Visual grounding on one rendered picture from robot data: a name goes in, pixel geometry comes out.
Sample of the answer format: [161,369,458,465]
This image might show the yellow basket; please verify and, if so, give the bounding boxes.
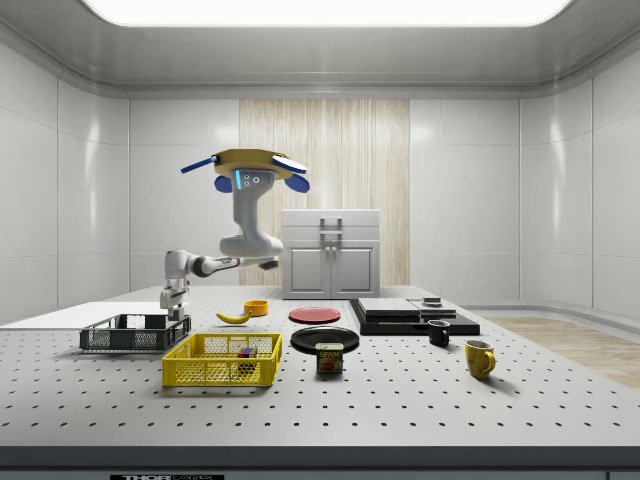
[161,332,284,389]

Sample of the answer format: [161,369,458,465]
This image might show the yellow mug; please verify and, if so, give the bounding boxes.
[464,339,498,379]

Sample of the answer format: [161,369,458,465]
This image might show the flat-sided can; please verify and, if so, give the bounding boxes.
[315,342,346,375]

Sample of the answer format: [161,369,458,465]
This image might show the red plate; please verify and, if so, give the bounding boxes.
[288,306,343,324]

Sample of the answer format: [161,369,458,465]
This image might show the banana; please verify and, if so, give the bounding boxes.
[215,310,254,327]

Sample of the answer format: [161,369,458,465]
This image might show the white cabinet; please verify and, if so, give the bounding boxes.
[280,208,382,301]

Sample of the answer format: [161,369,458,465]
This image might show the black stove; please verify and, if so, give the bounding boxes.
[348,295,482,337]

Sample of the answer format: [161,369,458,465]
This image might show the dark grey basket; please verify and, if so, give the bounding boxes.
[79,313,193,353]

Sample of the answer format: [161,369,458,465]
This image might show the puzzle cube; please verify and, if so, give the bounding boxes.
[236,346,258,374]

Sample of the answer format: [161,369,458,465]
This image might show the black plate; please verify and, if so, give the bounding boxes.
[289,325,362,354]

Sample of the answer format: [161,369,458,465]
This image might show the black mug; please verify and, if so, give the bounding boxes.
[426,319,452,348]

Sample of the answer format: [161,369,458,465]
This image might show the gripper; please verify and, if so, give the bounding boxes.
[159,280,192,322]

